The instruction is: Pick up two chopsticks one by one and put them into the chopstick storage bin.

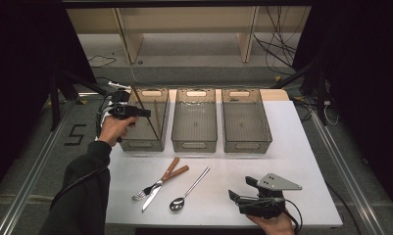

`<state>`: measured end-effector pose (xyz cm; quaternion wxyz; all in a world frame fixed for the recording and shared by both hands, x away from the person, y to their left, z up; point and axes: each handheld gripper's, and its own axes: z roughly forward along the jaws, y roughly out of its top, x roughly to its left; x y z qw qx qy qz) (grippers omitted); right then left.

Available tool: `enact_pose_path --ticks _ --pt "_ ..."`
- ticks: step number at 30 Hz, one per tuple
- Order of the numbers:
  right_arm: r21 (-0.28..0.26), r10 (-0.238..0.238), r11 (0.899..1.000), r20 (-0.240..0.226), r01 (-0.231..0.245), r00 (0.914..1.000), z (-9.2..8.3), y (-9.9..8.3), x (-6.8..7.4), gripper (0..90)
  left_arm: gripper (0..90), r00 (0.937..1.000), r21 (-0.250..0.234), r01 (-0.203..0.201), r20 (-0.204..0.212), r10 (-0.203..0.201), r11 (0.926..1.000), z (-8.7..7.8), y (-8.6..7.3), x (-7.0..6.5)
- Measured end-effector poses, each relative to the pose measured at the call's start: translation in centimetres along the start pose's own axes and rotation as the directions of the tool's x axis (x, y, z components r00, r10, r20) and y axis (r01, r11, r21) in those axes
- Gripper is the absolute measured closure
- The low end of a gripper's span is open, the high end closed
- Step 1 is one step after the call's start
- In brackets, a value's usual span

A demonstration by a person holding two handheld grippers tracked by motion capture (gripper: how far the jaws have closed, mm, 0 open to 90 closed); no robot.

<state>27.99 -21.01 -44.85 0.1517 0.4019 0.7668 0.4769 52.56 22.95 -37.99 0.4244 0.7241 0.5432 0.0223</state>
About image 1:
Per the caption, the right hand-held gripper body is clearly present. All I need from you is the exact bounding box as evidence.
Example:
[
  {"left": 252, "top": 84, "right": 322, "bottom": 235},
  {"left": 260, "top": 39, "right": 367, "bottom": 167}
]
[{"left": 238, "top": 172, "right": 303, "bottom": 219}]

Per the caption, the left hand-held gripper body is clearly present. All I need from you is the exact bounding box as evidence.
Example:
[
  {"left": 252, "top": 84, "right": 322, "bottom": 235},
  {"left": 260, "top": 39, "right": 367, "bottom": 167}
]
[{"left": 99, "top": 81, "right": 141, "bottom": 128}]

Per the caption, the smoky clear plastic bin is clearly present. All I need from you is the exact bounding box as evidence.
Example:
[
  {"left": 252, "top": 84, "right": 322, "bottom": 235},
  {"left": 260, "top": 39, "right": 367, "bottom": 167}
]
[
  {"left": 171, "top": 87, "right": 219, "bottom": 154},
  {"left": 221, "top": 87, "right": 273, "bottom": 155},
  {"left": 116, "top": 87, "right": 171, "bottom": 153}
]

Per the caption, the long steel spoon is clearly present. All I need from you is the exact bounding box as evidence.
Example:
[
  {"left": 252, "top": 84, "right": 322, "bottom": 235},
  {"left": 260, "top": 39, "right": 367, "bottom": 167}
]
[{"left": 169, "top": 165, "right": 212, "bottom": 212}]

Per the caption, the wooden-handled fork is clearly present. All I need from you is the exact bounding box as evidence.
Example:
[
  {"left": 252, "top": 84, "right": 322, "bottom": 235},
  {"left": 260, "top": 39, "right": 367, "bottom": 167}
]
[{"left": 130, "top": 164, "right": 190, "bottom": 203}]

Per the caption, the wooden-handled table knife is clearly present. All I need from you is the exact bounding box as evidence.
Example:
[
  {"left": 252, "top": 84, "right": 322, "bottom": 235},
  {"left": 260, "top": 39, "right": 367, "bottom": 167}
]
[{"left": 141, "top": 157, "right": 181, "bottom": 213}]

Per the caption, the person's left hand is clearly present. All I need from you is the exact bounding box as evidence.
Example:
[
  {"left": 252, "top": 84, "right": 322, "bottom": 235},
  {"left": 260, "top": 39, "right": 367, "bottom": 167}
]
[{"left": 98, "top": 116, "right": 139, "bottom": 147}]

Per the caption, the person's right hand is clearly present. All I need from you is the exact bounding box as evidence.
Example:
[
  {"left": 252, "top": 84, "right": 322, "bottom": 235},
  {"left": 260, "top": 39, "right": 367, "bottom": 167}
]
[{"left": 246, "top": 211, "right": 296, "bottom": 235}]

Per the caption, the white table mat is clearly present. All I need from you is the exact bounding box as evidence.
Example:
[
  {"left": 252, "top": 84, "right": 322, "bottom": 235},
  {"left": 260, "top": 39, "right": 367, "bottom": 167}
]
[{"left": 105, "top": 100, "right": 344, "bottom": 228}]

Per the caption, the black metal stand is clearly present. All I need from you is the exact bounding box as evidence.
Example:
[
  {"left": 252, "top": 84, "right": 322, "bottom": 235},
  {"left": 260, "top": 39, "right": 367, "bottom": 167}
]
[
  {"left": 48, "top": 68, "right": 112, "bottom": 131},
  {"left": 271, "top": 60, "right": 329, "bottom": 126}
]

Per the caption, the light wooden shelf unit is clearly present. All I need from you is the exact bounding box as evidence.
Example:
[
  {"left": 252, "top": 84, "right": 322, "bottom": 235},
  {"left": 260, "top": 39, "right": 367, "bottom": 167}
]
[{"left": 66, "top": 6, "right": 313, "bottom": 65}]

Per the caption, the dark curtain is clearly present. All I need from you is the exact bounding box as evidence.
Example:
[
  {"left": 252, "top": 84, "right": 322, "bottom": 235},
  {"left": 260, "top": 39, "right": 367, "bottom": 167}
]
[
  {"left": 0, "top": 0, "right": 98, "bottom": 201},
  {"left": 291, "top": 0, "right": 393, "bottom": 210}
]

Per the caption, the right hand-held gripper black cable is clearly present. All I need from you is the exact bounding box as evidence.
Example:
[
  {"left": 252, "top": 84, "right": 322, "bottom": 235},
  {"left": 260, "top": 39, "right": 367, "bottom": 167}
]
[{"left": 237, "top": 197, "right": 304, "bottom": 235}]

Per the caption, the thin black floor cable loop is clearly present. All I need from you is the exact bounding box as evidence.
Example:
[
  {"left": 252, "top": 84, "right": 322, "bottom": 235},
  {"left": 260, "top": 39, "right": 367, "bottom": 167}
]
[{"left": 87, "top": 54, "right": 118, "bottom": 69}]

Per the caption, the aluminium floor rail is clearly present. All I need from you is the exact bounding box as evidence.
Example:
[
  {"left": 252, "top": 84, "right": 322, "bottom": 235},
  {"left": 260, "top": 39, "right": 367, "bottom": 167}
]
[
  {"left": 0, "top": 97, "right": 75, "bottom": 235},
  {"left": 310, "top": 111, "right": 387, "bottom": 235}
]

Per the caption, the thick black floor cable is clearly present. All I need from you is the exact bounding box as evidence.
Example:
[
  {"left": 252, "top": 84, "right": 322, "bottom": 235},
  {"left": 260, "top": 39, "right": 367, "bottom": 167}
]
[{"left": 324, "top": 181, "right": 363, "bottom": 235}]

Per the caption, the white plug with cable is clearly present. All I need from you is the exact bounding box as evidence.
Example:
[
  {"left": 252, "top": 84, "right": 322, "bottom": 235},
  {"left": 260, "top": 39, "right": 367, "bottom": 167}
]
[{"left": 321, "top": 99, "right": 340, "bottom": 126}]

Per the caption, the bundle of black hanging cables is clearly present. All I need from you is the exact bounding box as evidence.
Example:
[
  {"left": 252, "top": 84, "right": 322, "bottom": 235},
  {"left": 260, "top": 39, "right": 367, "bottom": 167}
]
[{"left": 253, "top": 6, "right": 299, "bottom": 76}]

